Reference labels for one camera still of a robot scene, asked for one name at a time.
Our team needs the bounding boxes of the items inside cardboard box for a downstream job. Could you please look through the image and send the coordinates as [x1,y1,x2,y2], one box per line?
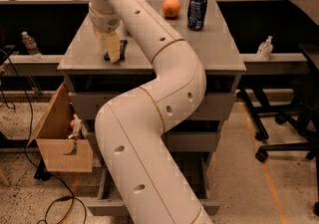
[68,113,87,139]

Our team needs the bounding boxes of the orange fruit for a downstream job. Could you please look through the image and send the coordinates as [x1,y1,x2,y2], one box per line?
[162,0,180,18]

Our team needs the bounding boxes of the grey top drawer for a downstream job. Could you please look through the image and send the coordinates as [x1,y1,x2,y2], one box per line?
[69,92,235,120]

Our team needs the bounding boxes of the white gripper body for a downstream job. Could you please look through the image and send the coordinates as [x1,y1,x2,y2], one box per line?
[89,2,120,33]

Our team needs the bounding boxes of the open cardboard box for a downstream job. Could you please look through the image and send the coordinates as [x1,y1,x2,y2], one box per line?
[28,84,93,172]

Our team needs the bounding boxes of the grey drawer cabinet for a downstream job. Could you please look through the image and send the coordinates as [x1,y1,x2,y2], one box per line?
[58,0,248,217]

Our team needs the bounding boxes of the clear plastic water bottle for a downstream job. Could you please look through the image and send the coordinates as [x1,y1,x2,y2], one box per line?
[22,32,43,62]

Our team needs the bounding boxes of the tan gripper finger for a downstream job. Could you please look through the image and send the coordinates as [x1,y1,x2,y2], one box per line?
[93,27,107,51]
[106,31,120,63]

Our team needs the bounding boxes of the grey middle drawer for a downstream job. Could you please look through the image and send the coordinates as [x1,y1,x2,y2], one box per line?
[87,131,220,152]

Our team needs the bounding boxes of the black rolling chair base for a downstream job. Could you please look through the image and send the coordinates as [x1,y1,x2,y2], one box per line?
[237,90,318,224]

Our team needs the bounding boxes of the grey open bottom drawer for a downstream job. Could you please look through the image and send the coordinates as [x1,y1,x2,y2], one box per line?
[88,152,220,216]

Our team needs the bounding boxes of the dark blue rxbar wrapper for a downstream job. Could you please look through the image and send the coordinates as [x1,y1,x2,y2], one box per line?
[104,40,128,63]

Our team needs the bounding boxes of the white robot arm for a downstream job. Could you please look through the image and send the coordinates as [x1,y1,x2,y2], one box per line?
[95,0,212,224]

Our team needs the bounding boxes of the blue soda can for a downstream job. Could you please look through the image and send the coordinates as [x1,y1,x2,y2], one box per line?
[187,0,207,31]

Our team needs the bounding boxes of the black floor cable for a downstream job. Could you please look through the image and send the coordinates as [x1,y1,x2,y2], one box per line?
[0,48,88,224]

